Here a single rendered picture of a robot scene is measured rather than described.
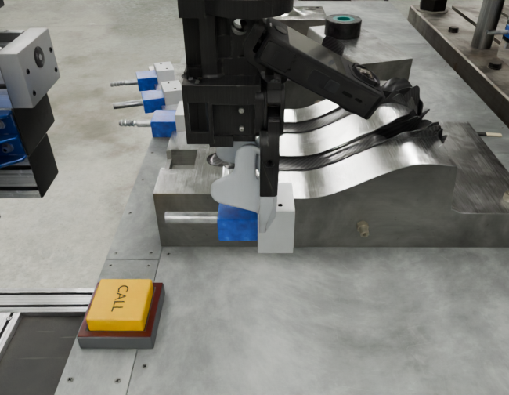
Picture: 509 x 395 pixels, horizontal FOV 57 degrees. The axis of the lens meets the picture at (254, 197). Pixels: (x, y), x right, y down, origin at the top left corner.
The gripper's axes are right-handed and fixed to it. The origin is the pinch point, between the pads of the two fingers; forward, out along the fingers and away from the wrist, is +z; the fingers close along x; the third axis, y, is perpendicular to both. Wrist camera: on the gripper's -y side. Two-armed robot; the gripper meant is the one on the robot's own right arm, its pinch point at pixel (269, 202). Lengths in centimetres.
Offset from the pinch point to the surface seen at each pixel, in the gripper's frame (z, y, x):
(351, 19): 1, -20, -68
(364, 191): 5.7, -12.2, -10.0
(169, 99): 8.4, 17.6, -43.7
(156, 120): 4.7, 16.8, -27.5
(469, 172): 9.0, -29.8, -19.6
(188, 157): 7.3, 11.3, -21.0
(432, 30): 17, -57, -119
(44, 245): 95, 85, -99
